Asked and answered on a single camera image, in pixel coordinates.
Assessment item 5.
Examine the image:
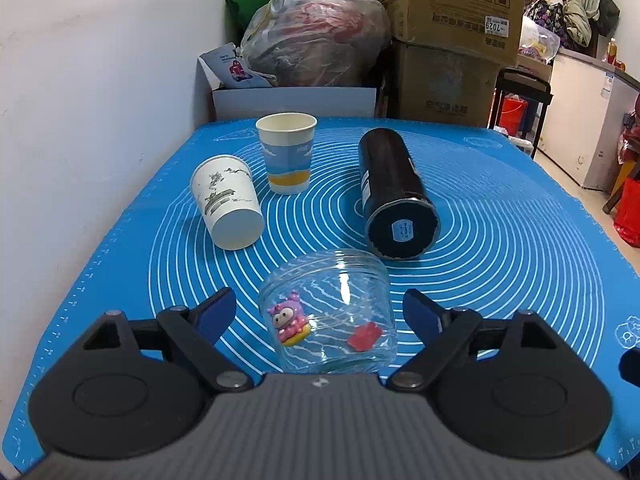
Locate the large upper cardboard box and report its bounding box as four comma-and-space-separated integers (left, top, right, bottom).
387, 0, 524, 65

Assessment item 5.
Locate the pink cartoon toy figure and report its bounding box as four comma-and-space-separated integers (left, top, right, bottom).
267, 290, 311, 347

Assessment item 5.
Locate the clear glass jar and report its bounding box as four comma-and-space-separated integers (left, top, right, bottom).
259, 249, 398, 374

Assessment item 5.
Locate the blue silicone baking mat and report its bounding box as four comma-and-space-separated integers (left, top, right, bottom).
2, 118, 639, 469

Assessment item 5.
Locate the white chest freezer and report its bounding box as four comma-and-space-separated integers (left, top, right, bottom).
538, 49, 639, 192

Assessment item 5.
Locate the small red toy piece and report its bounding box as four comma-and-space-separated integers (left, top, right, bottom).
347, 322, 383, 352

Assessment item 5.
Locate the lower cardboard box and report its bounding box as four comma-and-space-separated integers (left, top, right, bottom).
390, 42, 500, 128

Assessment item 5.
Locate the white printed paper cup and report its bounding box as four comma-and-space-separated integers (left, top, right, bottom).
190, 155, 265, 250

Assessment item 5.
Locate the red bag on floor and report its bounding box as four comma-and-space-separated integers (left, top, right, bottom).
614, 178, 640, 248

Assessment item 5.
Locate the clear bag with red contents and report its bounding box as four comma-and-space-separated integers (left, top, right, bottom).
240, 0, 390, 87

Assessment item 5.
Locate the black cylindrical thermos bottle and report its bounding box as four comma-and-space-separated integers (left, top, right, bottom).
358, 128, 440, 260

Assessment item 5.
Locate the black metal cart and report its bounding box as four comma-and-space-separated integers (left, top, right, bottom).
488, 68, 552, 158

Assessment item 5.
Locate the purple patterned bag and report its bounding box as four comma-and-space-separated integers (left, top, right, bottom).
524, 0, 574, 49

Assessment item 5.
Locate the red plastic bucket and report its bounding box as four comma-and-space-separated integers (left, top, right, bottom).
498, 96, 528, 136

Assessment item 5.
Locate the white flat box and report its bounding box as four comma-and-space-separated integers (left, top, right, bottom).
212, 87, 378, 120

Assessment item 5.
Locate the blue yellow paper cup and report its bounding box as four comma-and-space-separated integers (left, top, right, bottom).
255, 113, 317, 195

